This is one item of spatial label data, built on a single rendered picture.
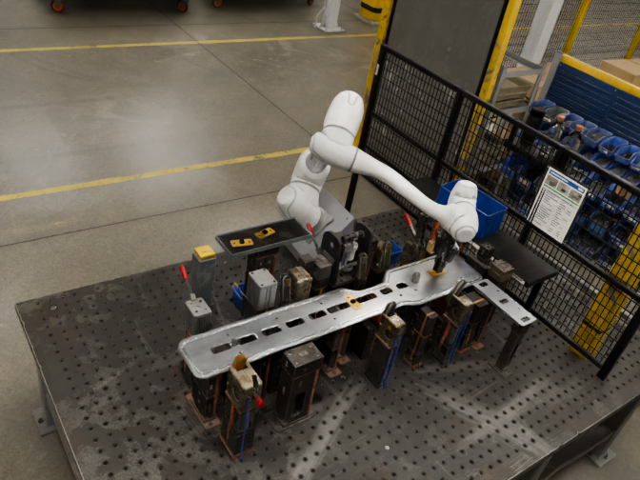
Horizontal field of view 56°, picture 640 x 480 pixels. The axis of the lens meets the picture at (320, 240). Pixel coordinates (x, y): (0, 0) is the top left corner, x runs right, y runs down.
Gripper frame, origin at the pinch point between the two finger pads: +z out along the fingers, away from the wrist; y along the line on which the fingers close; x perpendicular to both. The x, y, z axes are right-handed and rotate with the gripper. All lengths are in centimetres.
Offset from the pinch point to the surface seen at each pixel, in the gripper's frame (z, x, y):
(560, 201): -27, 55, 11
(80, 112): 105, -39, -394
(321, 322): 5, -65, 4
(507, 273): 0.9, 26.4, 16.7
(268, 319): 4, -82, -6
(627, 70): 3, 397, -153
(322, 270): -2, -52, -16
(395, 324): 0.2, -42.5, 20.4
